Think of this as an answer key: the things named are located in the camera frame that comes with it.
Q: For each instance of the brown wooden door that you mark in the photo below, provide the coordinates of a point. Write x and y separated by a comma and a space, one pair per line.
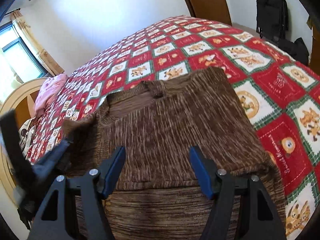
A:
207, 0

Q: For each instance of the black bag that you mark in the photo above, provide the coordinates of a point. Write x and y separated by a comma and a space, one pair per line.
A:
295, 48

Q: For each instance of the red checkered printed blanket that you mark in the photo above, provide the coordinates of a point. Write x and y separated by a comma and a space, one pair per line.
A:
275, 80

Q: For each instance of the wooden headboard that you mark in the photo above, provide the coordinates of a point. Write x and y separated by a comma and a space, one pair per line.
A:
15, 97

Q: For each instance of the window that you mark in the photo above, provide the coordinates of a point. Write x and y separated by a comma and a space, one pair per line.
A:
17, 50

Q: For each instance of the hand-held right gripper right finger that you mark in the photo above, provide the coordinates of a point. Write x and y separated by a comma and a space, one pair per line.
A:
200, 171

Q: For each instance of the brown knit sweater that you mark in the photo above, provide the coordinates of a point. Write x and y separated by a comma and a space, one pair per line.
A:
162, 120

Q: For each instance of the beige patterned curtain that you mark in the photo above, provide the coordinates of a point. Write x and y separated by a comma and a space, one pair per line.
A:
37, 47

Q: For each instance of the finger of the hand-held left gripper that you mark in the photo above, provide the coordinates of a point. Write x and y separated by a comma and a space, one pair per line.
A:
51, 155
15, 145

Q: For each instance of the pink pillow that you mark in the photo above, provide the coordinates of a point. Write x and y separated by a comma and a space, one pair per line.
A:
48, 90

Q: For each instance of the black suitcase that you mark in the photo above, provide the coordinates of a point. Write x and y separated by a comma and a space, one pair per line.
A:
271, 10

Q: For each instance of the printed white pillow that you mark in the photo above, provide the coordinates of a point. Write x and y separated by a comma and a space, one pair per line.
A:
26, 137

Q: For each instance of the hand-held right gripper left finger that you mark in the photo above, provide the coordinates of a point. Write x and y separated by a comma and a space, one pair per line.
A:
114, 171

